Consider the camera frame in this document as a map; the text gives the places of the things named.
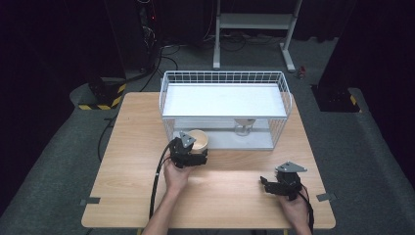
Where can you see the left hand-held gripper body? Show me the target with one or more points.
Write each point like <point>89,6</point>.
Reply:
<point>182,151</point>

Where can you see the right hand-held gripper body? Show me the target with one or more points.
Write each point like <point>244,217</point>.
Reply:
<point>288,182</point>

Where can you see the person's left hand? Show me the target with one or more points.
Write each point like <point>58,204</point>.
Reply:
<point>176,178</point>

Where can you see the person's right hand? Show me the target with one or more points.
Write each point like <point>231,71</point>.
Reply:
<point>295,210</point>

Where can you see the grey tape piece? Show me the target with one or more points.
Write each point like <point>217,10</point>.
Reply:
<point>326,197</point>
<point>90,201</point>

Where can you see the clear glass cup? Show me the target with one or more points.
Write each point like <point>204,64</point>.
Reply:
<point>243,126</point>

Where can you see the black stand with striped base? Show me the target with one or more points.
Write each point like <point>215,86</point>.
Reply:
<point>337,98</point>
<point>102,94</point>

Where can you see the small red object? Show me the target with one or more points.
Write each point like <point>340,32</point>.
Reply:
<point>302,70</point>

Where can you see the dark equipment tower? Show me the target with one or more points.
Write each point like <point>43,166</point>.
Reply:
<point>147,32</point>

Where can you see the white metal stand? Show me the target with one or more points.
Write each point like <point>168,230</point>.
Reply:
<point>254,21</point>

